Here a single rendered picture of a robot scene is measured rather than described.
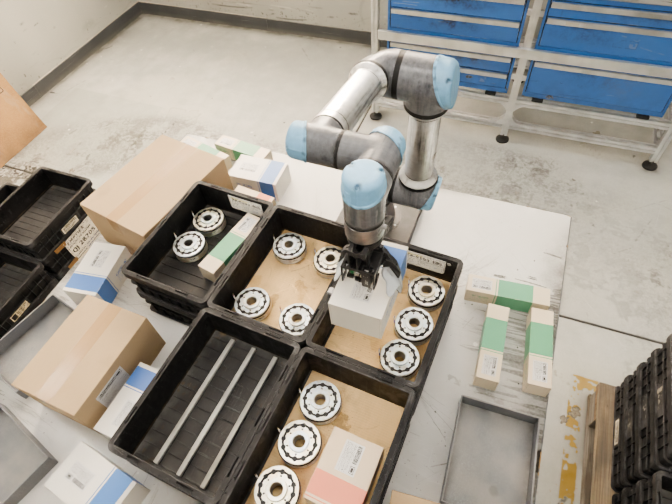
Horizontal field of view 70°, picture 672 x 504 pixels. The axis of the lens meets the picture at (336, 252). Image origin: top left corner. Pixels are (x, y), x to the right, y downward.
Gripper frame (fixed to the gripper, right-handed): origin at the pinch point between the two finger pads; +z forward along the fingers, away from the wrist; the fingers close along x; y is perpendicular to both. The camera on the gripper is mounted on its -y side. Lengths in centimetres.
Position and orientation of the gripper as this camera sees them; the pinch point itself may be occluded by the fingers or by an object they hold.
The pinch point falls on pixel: (369, 280)
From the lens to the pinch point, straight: 108.0
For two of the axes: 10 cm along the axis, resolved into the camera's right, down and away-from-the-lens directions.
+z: 0.7, 6.0, 8.0
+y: -3.6, 7.6, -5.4
